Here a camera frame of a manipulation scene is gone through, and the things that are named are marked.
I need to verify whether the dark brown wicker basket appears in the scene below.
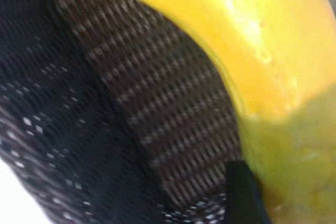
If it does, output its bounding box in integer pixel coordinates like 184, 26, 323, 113
0, 0, 244, 224

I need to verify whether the yellow banana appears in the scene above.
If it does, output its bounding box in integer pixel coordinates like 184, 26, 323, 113
97, 0, 336, 224

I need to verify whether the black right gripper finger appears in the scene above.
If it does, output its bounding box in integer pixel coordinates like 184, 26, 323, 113
225, 160, 271, 224

